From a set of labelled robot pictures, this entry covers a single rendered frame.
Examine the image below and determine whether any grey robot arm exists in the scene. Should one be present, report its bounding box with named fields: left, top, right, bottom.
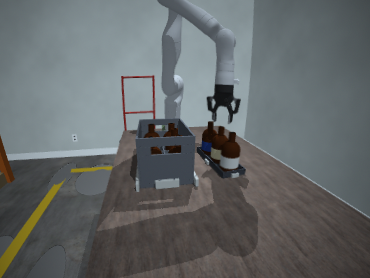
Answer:
left=157, top=0, right=239, bottom=119

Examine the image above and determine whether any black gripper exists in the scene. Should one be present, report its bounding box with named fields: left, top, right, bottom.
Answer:
left=207, top=84, right=241, bottom=124

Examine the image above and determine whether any orange-brown bottle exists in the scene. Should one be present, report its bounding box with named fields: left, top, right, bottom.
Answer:
left=144, top=124, right=160, bottom=138
left=210, top=126, right=228, bottom=164

